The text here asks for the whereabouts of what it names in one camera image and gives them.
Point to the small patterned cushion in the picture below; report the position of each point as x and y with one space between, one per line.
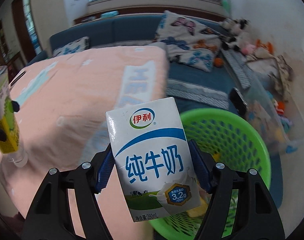
76 46

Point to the beige patterned cloth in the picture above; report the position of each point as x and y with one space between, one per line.
274 74

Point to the clear plastic storage bin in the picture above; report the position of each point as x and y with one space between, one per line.
280 124

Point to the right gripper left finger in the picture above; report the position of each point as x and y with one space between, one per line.
49 214

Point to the blue sofa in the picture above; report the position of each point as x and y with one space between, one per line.
142 28

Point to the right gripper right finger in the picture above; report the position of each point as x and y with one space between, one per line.
256 216

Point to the pink table blanket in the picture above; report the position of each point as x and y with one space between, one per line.
63 101

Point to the butterfly pattern pillow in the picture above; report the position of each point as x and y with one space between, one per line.
189 41

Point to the cow plush toy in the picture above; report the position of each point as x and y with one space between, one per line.
238 36

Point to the orange fox plush toy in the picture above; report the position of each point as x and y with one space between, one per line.
267 46

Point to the blue white patterned mat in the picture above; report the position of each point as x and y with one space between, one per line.
238 66

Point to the yellow green drink carton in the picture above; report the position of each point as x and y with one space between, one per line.
8 123

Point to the dark wooden door frame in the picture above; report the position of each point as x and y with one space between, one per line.
16 32

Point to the small orange ball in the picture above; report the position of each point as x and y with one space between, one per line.
218 62

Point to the white blue milk carton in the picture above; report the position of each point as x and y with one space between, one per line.
153 161

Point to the green plastic mesh basket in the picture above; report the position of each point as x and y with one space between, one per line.
232 141

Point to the pink pig plush toy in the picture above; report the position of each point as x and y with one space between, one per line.
248 49

